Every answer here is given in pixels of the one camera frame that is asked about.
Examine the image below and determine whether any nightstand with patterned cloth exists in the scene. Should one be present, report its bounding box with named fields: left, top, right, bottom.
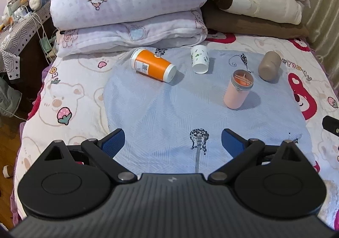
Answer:
left=0, top=1, right=52, bottom=80

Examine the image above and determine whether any brown blanket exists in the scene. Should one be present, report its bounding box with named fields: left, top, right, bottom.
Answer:
left=201, top=0, right=310, bottom=40

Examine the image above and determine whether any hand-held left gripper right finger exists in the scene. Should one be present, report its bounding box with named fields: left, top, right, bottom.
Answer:
left=208, top=128, right=304, bottom=183

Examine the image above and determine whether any grey green garment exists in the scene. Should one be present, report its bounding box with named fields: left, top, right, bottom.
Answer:
left=0, top=73, right=22, bottom=119

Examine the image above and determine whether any white heart print quilt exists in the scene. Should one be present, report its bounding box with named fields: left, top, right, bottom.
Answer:
left=57, top=8, right=208, bottom=58

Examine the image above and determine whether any pink cup with clear lid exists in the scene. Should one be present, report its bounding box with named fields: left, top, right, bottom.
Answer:
left=223, top=69, right=255, bottom=110

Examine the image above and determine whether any white cup with green print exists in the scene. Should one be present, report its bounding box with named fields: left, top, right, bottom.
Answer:
left=190, top=44, right=210, bottom=74

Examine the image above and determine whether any orange cup with white lid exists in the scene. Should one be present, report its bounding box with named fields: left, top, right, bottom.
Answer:
left=130, top=47, right=177, bottom=84

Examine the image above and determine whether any green charger plug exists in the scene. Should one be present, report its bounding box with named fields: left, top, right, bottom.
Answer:
left=40, top=36, right=58, bottom=56

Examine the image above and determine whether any white cable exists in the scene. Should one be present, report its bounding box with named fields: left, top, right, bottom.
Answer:
left=25, top=4, right=55, bottom=65

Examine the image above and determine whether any dark wooden side table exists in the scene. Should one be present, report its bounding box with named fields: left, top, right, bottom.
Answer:
left=14, top=16, right=58, bottom=115

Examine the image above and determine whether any clear box of items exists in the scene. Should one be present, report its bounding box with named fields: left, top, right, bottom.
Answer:
left=7, top=0, right=30, bottom=19

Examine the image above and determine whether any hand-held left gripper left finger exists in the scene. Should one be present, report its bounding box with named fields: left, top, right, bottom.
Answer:
left=44, top=128, right=138, bottom=183

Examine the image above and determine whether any cream pillow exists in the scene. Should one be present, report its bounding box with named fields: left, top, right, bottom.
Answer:
left=212, top=0, right=304, bottom=26

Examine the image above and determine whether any brown cup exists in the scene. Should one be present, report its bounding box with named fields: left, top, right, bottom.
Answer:
left=258, top=51, right=281, bottom=82

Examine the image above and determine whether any beige curtain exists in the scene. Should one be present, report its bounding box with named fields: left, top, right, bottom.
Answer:
left=304, top=0, right=339, bottom=69

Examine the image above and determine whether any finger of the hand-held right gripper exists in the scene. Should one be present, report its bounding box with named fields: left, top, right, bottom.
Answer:
left=322, top=115, right=339, bottom=137

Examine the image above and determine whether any light blue guitar print cloth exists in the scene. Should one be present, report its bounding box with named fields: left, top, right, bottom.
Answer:
left=103, top=47, right=316, bottom=175

